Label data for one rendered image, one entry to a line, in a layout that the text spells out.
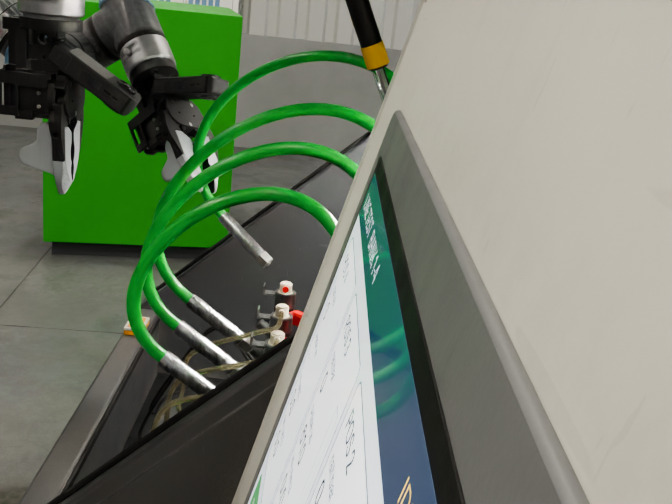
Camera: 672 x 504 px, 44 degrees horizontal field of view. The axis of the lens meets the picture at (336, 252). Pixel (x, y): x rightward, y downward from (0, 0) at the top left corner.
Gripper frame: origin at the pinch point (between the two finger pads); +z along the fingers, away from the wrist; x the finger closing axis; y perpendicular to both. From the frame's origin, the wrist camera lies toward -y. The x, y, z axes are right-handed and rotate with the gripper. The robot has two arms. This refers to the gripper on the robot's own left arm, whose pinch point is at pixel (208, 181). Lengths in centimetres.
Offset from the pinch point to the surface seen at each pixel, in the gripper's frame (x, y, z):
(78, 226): -196, 232, -134
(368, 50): 31, -42, 17
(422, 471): 69, -53, 48
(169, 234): 29.5, -15.1, 18.4
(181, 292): 14.8, -1.2, 17.9
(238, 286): -21.4, 18.0, 7.8
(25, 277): -164, 243, -110
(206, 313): 12.7, -1.8, 21.1
